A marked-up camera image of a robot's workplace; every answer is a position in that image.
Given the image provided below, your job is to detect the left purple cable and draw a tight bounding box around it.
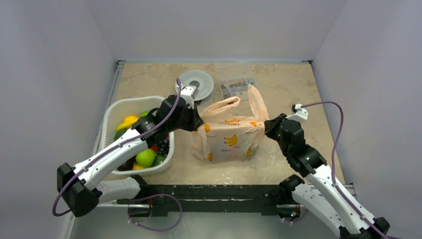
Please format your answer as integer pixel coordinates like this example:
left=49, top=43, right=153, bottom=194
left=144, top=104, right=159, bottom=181
left=52, top=78, right=183, bottom=218

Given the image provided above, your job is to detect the dark grape bunch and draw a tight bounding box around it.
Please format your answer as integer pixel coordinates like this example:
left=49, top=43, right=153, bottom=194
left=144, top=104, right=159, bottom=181
left=154, top=139, right=170, bottom=156

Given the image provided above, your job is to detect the grey filament spool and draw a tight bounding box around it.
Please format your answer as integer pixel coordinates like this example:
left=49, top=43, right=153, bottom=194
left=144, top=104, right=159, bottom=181
left=179, top=70, right=214, bottom=102

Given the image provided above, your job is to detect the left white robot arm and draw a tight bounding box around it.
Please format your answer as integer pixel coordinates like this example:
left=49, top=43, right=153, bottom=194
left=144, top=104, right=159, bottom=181
left=52, top=93, right=203, bottom=217

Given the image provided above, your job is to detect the large green apple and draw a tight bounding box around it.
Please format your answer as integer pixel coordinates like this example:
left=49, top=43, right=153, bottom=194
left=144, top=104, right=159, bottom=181
left=135, top=149, right=156, bottom=168

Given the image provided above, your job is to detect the clear screw organizer box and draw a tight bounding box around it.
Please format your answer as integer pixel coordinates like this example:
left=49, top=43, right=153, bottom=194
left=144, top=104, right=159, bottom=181
left=214, top=63, right=259, bottom=101

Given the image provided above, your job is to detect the white plastic basket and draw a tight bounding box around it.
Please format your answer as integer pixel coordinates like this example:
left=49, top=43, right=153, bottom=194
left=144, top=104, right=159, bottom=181
left=99, top=96, right=175, bottom=177

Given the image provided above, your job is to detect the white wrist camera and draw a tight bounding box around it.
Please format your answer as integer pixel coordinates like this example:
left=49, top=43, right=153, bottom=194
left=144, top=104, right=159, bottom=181
left=289, top=104, right=309, bottom=123
left=175, top=85, right=199, bottom=109

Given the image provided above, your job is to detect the aluminium frame rail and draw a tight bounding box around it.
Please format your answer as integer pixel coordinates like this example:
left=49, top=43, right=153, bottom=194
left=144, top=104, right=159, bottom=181
left=58, top=60, right=126, bottom=239

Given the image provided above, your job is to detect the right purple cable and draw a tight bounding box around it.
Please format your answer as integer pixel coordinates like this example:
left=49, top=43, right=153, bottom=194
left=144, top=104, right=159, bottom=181
left=295, top=101, right=403, bottom=239

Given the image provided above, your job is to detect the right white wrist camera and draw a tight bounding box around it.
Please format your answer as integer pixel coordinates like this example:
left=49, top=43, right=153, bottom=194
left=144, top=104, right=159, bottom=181
left=289, top=104, right=309, bottom=123

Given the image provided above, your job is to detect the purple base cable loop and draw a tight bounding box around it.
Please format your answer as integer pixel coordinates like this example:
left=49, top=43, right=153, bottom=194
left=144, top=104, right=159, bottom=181
left=127, top=192, right=184, bottom=232

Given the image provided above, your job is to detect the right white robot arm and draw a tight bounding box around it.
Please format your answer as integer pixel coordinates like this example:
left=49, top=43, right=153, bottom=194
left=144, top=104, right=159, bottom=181
left=264, top=114, right=390, bottom=239

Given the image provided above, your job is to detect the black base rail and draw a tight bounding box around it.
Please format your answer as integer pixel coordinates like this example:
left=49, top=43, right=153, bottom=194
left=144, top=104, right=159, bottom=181
left=117, top=174, right=304, bottom=218

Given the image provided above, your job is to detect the yellow banana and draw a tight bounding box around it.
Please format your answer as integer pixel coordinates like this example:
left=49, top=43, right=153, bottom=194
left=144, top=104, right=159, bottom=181
left=115, top=116, right=139, bottom=132

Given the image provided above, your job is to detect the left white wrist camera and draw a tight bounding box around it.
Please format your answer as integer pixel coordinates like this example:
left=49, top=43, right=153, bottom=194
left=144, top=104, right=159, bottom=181
left=175, top=85, right=199, bottom=109

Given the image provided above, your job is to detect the orange printed plastic bag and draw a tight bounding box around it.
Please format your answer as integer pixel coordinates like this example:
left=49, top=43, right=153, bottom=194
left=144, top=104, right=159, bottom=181
left=191, top=86, right=269, bottom=162

